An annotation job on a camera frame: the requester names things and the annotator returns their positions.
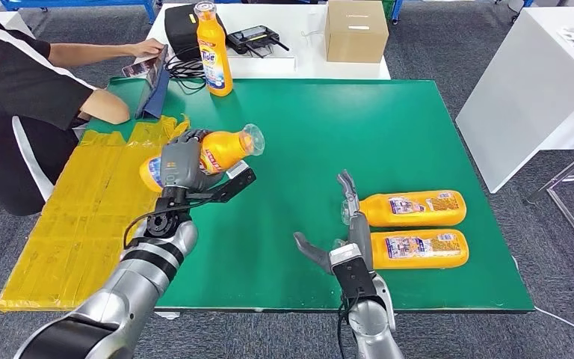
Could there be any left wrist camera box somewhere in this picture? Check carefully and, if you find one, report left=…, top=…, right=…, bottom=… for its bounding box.
left=185, top=161, right=257, bottom=204

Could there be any flat white box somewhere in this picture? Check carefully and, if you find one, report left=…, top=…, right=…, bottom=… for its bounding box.
left=227, top=53, right=297, bottom=76

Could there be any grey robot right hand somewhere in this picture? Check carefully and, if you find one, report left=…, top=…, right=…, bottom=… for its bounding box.
left=293, top=170, right=374, bottom=276

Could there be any black zipped carry case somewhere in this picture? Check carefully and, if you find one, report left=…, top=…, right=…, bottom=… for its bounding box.
left=164, top=4, right=229, bottom=63

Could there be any white floor cable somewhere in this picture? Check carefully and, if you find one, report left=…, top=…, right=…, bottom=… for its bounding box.
left=512, top=255, right=574, bottom=333

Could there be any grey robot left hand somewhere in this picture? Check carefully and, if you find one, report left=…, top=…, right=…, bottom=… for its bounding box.
left=159, top=129, right=226, bottom=194

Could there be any white side table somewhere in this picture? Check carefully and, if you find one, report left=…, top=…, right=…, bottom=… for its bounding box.
left=455, top=5, right=574, bottom=194

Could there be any grey metal table frame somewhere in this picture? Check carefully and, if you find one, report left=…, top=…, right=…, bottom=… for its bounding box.
left=524, top=138, right=574, bottom=274

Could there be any black remote controller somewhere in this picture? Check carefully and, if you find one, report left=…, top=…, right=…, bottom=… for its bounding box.
left=226, top=25, right=291, bottom=58

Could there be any tablet in blue case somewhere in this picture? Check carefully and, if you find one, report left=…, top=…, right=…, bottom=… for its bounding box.
left=135, top=44, right=170, bottom=120

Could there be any black coiled cable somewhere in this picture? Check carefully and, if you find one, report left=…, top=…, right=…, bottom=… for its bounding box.
left=164, top=45, right=209, bottom=95

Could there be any orange detergent bottle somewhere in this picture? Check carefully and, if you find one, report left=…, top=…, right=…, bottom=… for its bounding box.
left=194, top=1, right=234, bottom=97
left=341, top=190, right=467, bottom=228
left=333, top=228, right=470, bottom=271
left=138, top=123, right=266, bottom=193

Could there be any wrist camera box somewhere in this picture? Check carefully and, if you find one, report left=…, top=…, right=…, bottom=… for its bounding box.
left=185, top=161, right=257, bottom=204
left=329, top=242, right=378, bottom=301

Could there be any blue metal frame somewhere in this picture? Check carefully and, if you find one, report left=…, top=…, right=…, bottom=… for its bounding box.
left=0, top=0, right=158, bottom=23

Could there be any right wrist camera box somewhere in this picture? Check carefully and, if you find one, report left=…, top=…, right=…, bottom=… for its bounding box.
left=329, top=242, right=378, bottom=301

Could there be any brown cardboard box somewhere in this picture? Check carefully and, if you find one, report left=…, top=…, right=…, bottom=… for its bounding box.
left=324, top=0, right=390, bottom=64

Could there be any yellow taped cardboard sheet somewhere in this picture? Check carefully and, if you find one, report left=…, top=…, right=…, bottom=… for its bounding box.
left=0, top=114, right=191, bottom=314

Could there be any green table mat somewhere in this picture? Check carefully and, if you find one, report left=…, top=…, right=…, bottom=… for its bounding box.
left=86, top=78, right=536, bottom=313

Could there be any person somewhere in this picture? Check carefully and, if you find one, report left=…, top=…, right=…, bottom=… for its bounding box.
left=0, top=10, right=165, bottom=218

